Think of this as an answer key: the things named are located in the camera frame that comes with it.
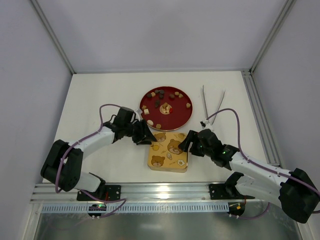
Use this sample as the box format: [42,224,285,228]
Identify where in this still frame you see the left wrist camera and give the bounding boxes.
[134,108,143,121]

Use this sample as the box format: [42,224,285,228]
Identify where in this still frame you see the round red plate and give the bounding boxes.
[139,86,193,132]

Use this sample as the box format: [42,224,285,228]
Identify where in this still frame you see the metal tongs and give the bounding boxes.
[200,85,226,119]

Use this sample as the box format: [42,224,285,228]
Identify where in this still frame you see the gold chocolate box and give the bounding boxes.
[149,166,188,173]

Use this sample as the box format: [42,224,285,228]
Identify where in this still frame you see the dark heart chocolate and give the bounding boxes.
[154,100,160,107]

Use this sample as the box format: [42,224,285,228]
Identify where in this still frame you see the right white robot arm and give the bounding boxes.
[178,129,320,224]

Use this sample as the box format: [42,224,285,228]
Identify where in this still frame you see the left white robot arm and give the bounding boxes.
[40,106,156,202]

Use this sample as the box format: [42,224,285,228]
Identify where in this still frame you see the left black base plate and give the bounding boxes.
[76,184,122,202]

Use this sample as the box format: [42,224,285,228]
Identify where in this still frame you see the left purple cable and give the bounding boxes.
[54,103,128,218]

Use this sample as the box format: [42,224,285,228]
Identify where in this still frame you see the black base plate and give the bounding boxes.
[76,184,122,202]
[208,182,255,200]

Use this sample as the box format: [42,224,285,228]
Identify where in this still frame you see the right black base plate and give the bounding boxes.
[208,182,255,200]

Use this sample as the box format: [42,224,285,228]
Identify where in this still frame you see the silver square box lid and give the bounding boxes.
[147,132,188,168]

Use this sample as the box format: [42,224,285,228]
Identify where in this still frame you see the white slotted cable duct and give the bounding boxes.
[41,201,229,214]

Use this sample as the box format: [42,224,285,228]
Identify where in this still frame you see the aluminium mounting rail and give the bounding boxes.
[30,182,251,204]

